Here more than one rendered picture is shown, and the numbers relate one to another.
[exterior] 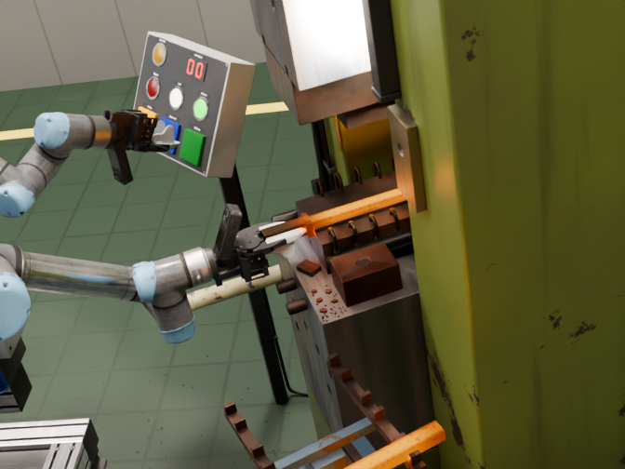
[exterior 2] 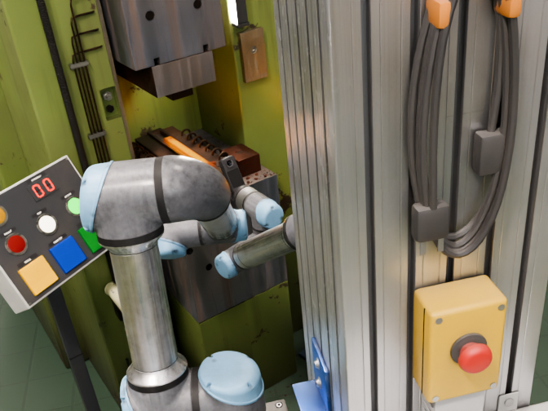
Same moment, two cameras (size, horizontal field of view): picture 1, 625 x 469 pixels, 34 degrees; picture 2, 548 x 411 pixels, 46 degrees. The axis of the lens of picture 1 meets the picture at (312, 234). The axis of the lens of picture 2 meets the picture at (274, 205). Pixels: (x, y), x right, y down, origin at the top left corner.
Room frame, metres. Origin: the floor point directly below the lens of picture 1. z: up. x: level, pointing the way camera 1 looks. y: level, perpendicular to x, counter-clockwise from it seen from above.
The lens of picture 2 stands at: (2.19, 1.83, 1.91)
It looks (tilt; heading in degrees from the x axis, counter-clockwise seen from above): 30 degrees down; 251
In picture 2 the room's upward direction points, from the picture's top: 6 degrees counter-clockwise
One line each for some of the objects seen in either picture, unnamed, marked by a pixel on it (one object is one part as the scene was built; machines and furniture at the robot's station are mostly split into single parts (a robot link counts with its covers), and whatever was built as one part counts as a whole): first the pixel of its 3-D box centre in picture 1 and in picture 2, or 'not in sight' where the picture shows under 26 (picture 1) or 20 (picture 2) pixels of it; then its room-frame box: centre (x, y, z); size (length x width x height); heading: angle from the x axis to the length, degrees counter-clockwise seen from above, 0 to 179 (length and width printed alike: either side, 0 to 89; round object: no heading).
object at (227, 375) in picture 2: not in sight; (229, 392); (2.01, 0.94, 0.98); 0.13 x 0.12 x 0.14; 160
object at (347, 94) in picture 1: (381, 53); (155, 59); (1.82, -0.20, 1.32); 0.42 x 0.20 x 0.10; 101
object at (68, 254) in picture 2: (169, 135); (67, 254); (2.24, 0.30, 1.01); 0.07 x 0.05 x 0.07; 36
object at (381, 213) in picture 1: (401, 204); (174, 160); (1.82, -0.20, 0.96); 0.42 x 0.20 x 0.09; 101
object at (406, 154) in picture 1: (406, 158); (253, 55); (1.50, -0.18, 1.27); 0.09 x 0.02 x 0.17; 11
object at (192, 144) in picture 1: (193, 147); (95, 235); (2.16, 0.24, 1.01); 0.07 x 0.05 x 0.07; 36
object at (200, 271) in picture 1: (199, 267); (249, 200); (1.71, 0.24, 0.98); 0.08 x 0.05 x 0.08; 11
